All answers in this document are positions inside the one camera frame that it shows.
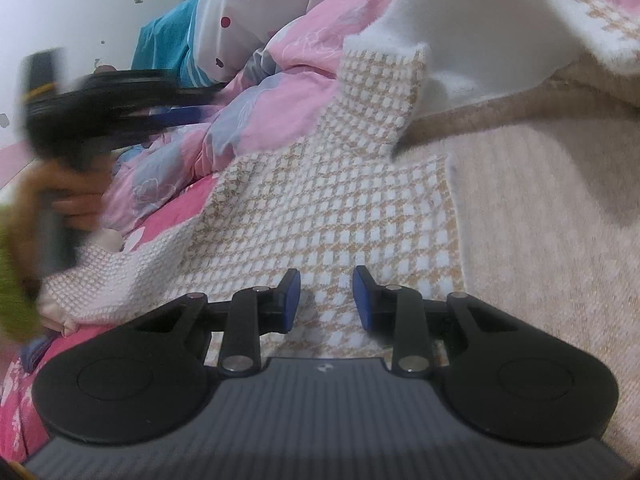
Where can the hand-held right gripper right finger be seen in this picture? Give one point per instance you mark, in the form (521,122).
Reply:
(361,300)

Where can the pink floral duvet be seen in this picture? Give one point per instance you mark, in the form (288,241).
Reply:
(310,45)

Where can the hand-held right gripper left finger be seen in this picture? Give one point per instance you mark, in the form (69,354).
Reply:
(292,300)

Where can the beige checked coat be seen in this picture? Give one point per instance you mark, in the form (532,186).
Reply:
(325,185)

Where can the person's left hand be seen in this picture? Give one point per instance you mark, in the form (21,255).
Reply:
(85,205)

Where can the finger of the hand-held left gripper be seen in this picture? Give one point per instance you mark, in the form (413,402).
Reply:
(170,117)
(185,92)

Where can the teal pillow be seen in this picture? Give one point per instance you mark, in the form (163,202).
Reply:
(165,35)

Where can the person's left forearm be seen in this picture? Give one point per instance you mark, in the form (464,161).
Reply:
(15,270)

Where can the pink white headboard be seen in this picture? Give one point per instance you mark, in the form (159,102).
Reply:
(12,165)

